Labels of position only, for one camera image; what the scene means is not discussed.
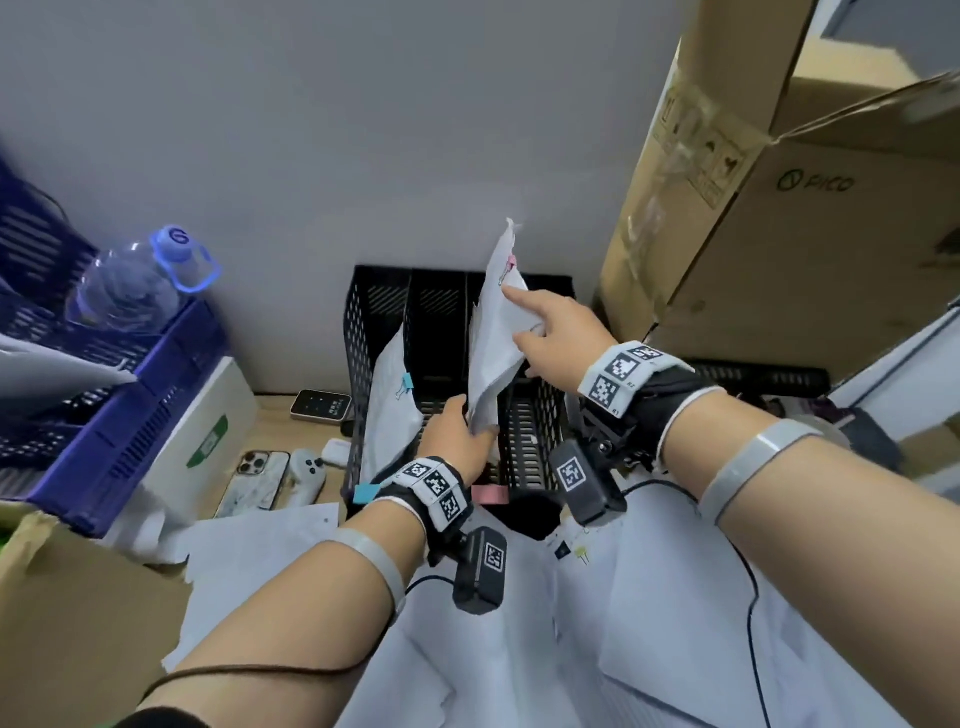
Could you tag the white paper sheet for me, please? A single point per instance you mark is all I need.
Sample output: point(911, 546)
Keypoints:
point(52, 375)

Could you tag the large cardboard box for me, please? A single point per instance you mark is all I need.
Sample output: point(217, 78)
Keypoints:
point(810, 247)

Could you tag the cyan binder clip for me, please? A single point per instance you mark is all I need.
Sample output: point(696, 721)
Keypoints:
point(367, 493)

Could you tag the black mesh tray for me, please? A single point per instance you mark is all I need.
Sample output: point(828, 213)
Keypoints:
point(757, 377)

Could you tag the black mesh file organizer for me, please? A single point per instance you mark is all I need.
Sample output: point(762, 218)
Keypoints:
point(435, 330)

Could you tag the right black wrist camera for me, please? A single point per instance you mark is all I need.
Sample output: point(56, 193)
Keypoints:
point(586, 480)

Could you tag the white game controller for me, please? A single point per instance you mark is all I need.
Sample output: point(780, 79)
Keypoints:
point(306, 474)

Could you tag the clear plastic water bottle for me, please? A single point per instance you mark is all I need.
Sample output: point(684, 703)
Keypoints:
point(127, 289)

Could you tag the person's left thumb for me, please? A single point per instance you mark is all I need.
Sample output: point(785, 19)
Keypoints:
point(454, 412)

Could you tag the left wrist marker band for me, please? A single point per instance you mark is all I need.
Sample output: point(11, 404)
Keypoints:
point(435, 487)

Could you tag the small digital clock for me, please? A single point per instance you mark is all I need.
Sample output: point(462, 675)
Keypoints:
point(321, 406)

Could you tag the blue binder clip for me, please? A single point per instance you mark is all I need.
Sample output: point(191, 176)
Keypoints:
point(406, 384)

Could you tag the wrist marker band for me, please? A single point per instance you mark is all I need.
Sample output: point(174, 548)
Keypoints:
point(630, 379)
point(435, 487)

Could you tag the person's right forearm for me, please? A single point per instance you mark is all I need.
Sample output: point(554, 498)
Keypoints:
point(810, 532)

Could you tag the white paper bundle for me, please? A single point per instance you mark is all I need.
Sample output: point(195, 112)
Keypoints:
point(495, 352)
point(390, 420)

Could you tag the person's right thumb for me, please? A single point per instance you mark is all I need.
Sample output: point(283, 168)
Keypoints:
point(529, 342)

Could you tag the white box with green label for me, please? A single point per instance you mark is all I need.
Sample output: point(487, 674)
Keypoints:
point(202, 442)

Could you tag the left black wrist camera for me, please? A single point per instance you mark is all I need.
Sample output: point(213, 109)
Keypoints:
point(481, 568)

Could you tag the person's left hand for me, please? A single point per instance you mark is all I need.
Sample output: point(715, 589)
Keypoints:
point(448, 442)

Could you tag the white earbuds case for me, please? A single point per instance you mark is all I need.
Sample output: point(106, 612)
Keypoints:
point(337, 451)

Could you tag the person's right hand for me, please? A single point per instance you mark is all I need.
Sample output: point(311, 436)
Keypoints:
point(566, 337)

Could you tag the pile of white paper sheets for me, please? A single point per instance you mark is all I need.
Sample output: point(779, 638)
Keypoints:
point(660, 622)

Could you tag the smartphone with marbled case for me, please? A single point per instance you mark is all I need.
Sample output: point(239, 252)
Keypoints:
point(253, 484)

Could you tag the right wrist marker band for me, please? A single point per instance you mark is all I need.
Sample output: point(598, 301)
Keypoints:
point(630, 379)

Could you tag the small cardboard box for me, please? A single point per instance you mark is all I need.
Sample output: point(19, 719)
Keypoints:
point(67, 630)

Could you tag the pink binder clip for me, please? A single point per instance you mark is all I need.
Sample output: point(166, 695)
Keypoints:
point(489, 495)
point(508, 267)

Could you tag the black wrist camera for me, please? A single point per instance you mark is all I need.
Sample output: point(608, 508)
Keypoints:
point(586, 480)
point(481, 568)

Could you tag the person's left forearm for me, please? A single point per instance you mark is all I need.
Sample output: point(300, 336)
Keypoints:
point(300, 630)

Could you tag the blue plastic crate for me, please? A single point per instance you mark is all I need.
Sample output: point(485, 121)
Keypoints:
point(142, 435)

